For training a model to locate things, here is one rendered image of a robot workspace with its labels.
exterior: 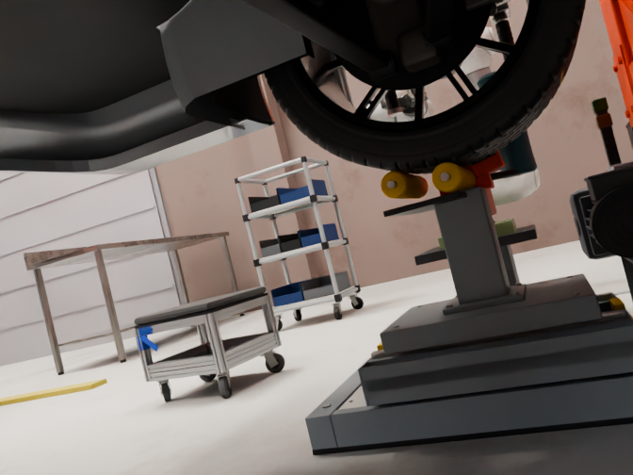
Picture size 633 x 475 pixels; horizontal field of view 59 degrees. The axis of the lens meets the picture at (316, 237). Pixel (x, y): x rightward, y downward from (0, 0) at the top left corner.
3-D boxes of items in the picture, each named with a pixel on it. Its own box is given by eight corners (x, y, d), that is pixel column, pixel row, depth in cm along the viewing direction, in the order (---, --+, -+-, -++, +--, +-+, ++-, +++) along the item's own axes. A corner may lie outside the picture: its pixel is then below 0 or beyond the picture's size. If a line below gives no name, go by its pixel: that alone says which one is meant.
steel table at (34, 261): (248, 314, 563) (226, 221, 566) (123, 363, 391) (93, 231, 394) (191, 326, 588) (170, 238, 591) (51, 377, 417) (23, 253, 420)
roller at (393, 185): (381, 201, 117) (374, 174, 118) (411, 201, 145) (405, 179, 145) (407, 194, 115) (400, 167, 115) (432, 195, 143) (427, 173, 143)
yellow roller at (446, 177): (432, 195, 106) (425, 166, 107) (455, 196, 134) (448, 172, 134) (463, 187, 104) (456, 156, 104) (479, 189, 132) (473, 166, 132)
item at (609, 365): (367, 411, 110) (355, 363, 111) (407, 362, 144) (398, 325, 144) (652, 375, 92) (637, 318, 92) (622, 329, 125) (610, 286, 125)
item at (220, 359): (290, 368, 220) (269, 284, 221) (230, 401, 189) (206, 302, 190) (211, 378, 242) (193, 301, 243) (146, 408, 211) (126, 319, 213)
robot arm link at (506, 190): (495, 203, 259) (545, 190, 249) (491, 209, 245) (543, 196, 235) (447, 40, 252) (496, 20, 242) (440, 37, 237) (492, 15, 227)
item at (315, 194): (267, 335, 350) (230, 179, 353) (295, 320, 389) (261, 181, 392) (346, 319, 330) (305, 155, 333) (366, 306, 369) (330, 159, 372)
